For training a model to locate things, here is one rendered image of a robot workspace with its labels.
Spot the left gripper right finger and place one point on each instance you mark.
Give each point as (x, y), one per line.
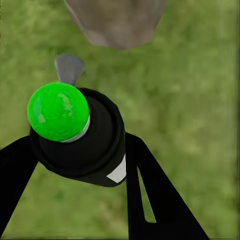
(174, 219)

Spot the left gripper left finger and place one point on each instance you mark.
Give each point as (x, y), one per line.
(17, 162)

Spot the pesticide atomizer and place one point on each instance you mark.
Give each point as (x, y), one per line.
(77, 132)

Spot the tree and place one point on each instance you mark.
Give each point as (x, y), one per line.
(119, 24)

